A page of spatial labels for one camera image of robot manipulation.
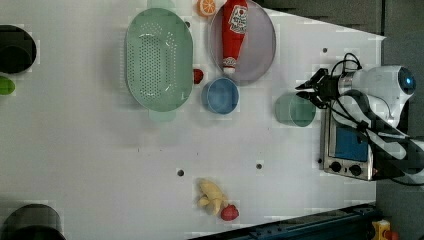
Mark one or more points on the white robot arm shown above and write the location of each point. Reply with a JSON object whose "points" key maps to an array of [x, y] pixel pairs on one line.
{"points": [[363, 110]]}

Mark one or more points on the yellow banana toy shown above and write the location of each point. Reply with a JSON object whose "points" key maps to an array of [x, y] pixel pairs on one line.
{"points": [[212, 197]]}

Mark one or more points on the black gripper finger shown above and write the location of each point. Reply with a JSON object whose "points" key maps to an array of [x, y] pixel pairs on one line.
{"points": [[306, 85], [306, 95]]}

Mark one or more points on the blue cup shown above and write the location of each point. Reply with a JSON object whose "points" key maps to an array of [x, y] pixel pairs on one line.
{"points": [[220, 96]]}

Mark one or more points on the green oval colander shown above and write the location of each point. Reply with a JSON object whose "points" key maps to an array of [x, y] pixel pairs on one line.
{"points": [[159, 60]]}

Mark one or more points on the red ketchup bottle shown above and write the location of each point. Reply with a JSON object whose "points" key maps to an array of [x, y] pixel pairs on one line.
{"points": [[234, 28]]}

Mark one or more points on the blue metal frame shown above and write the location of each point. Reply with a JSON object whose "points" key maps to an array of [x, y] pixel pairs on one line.
{"points": [[350, 223]]}

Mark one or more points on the green round object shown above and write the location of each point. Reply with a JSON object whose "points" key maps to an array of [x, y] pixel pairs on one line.
{"points": [[7, 86]]}

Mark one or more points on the red strawberry toy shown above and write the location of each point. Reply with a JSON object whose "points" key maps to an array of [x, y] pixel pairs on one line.
{"points": [[229, 213]]}

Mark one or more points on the yellow red button box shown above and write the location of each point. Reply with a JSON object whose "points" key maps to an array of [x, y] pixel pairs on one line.
{"points": [[383, 231]]}

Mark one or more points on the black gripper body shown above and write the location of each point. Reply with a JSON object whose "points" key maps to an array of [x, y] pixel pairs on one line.
{"points": [[325, 88]]}

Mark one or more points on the black cylinder lower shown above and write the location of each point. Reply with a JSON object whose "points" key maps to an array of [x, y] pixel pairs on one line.
{"points": [[33, 222]]}

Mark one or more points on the small red toy fruit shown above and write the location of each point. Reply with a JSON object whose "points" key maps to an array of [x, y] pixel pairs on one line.
{"points": [[198, 75]]}

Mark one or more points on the black cylinder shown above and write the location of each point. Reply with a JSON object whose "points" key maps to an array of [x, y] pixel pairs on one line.
{"points": [[17, 50], [33, 222]]}

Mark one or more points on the light green mug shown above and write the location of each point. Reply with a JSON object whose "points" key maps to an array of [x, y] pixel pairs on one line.
{"points": [[292, 110]]}

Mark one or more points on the lilac round plate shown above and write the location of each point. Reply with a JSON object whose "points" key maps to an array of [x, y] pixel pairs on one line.
{"points": [[257, 51]]}

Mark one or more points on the black cylinder upper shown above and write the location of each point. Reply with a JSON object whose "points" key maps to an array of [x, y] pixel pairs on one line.
{"points": [[17, 50]]}

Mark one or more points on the orange slice toy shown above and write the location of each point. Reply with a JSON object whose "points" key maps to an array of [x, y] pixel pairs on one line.
{"points": [[206, 8]]}

